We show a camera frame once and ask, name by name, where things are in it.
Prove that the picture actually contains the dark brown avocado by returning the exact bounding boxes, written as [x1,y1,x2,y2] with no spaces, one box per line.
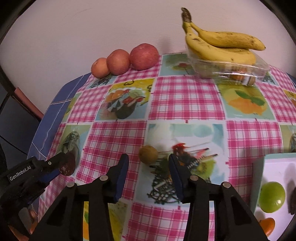
[59,152,76,176]

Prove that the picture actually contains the brown kiwi fruit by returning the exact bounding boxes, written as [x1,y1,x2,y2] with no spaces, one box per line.
[138,145,158,165]

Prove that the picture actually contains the orange tangerine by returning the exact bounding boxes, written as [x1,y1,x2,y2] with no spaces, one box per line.
[259,217,275,237]

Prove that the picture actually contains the green apple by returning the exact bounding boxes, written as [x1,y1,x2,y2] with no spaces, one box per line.
[258,181,285,213]

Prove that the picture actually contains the blue plaid tablecloth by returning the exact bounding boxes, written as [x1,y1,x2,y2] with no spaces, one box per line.
[27,73,91,160]

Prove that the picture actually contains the dark brown fruit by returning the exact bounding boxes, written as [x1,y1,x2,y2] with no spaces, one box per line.
[288,188,296,215]

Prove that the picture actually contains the white foam tray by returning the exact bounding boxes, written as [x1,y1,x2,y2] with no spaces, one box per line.
[250,153,295,240]

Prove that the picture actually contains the pink checkered fruit tablecloth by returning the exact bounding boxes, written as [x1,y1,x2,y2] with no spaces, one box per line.
[39,54,295,240]

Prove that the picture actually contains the left red apple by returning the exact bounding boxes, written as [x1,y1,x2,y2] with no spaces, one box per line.
[91,58,110,78]

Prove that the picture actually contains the red apple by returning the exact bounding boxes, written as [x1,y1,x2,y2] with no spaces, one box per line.
[91,58,110,78]
[130,43,159,70]
[106,49,130,75]

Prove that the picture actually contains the middle red apple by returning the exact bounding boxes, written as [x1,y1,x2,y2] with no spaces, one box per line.
[106,49,130,75]

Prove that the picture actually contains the right red apple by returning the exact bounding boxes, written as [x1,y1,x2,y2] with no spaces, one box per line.
[130,43,159,70]

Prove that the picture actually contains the clear plastic container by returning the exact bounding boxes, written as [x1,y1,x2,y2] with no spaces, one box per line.
[187,49,270,86]

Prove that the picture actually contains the yellow banana bunch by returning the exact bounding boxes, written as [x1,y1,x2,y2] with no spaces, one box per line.
[181,7,266,65]

